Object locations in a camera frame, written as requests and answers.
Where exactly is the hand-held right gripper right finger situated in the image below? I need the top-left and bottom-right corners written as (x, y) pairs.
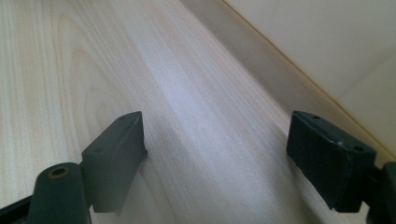
top-left (285, 109), bottom-right (378, 215)

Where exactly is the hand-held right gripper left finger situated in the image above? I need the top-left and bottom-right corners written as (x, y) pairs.
top-left (80, 110), bottom-right (149, 217)

